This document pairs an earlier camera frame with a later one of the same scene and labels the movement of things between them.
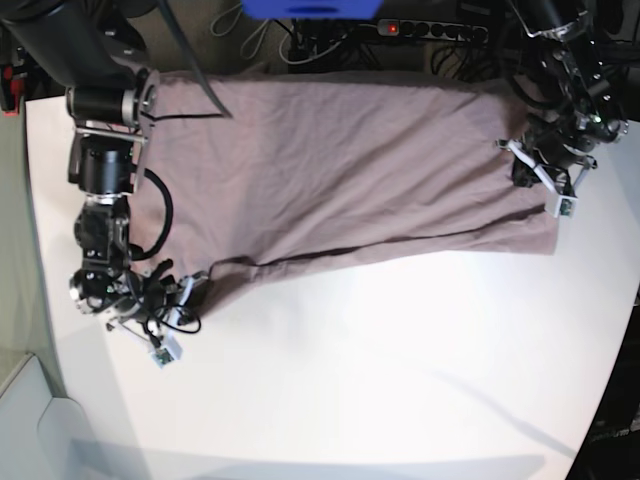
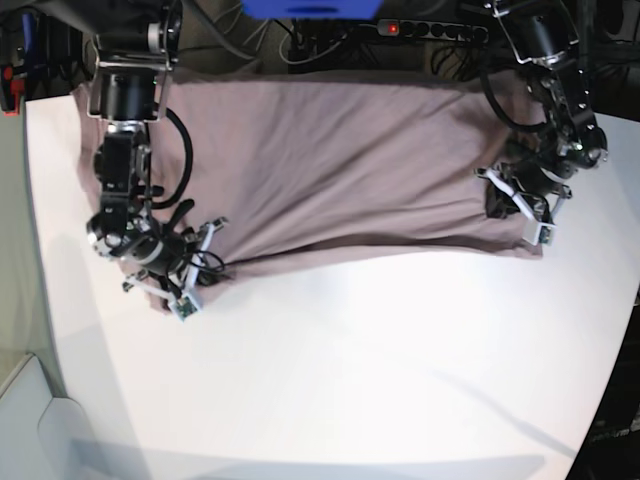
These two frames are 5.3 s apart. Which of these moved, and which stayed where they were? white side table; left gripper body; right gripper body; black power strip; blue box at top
Moved: right gripper body; left gripper body
Stayed: blue box at top; white side table; black power strip
